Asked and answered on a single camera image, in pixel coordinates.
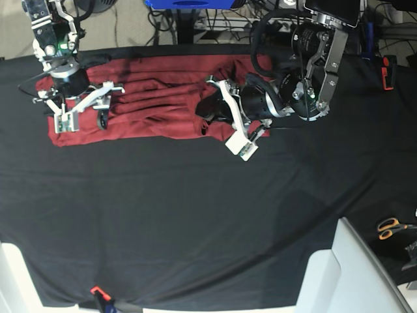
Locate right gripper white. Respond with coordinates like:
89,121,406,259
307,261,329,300
33,81,125,133

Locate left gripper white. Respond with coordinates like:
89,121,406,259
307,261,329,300
195,76,272,161

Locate red long-sleeve T-shirt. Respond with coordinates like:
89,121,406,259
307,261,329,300
48,55,254,147

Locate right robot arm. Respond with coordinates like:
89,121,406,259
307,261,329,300
22,0,124,134

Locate black table stand column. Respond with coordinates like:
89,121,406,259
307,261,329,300
175,9,199,44

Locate black table cloth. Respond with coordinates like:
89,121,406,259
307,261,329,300
1,57,416,310

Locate blue plastic box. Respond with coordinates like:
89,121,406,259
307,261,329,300
144,0,234,10

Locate orange blue clamp bottom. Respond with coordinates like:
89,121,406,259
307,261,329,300
90,286,118,313

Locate orange black clamp right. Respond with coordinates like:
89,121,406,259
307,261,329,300
381,55,397,91

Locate white foam block left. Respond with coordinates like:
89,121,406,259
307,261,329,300
1,243,79,312

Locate white foam block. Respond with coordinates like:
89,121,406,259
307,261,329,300
295,218,413,313
1,243,79,312

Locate white foam block right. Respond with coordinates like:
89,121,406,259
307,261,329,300
295,218,413,313

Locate black crumpled bag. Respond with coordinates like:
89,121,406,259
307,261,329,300
401,241,417,271

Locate blue clamp post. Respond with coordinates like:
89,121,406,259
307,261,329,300
360,22,374,60

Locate yellow-handled scissors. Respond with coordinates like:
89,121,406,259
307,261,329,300
377,217,416,241

